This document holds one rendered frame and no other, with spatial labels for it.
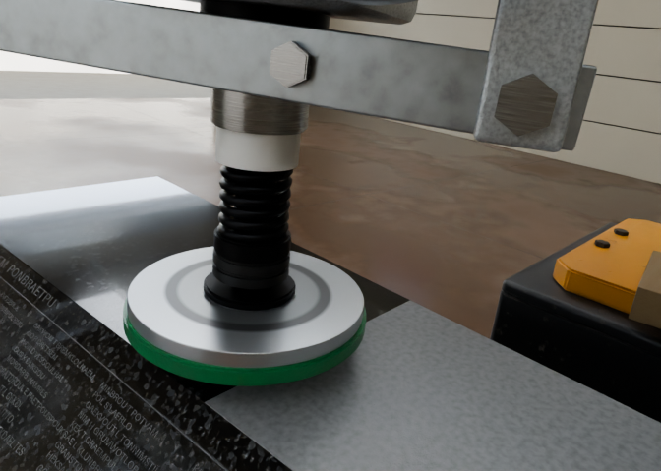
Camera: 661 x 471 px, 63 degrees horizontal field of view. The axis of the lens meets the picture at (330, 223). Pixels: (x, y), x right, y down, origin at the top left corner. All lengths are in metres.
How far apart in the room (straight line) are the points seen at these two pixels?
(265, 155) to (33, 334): 0.33
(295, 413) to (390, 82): 0.26
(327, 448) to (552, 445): 0.18
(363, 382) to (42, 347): 0.32
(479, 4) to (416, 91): 7.09
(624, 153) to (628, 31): 1.25
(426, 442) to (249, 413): 0.14
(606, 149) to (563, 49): 6.37
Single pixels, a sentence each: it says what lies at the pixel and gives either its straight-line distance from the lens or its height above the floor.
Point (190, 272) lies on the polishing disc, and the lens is 0.54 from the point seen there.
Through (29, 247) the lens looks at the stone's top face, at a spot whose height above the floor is 0.83.
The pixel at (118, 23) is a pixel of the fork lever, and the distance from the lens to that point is 0.45.
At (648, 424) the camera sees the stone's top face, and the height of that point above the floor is 0.83.
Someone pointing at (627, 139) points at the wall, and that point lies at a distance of 6.62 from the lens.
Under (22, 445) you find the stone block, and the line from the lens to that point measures 0.59.
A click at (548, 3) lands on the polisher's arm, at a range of 0.33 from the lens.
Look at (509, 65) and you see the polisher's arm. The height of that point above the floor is 1.11.
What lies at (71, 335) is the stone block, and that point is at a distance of 0.60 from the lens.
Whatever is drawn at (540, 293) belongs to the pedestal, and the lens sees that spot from 0.98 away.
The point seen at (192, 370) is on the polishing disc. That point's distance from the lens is 0.43.
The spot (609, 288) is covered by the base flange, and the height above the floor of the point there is 0.77.
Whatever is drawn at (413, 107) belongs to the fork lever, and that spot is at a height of 1.07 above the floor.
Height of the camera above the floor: 1.11
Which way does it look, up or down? 19 degrees down
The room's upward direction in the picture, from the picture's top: 6 degrees clockwise
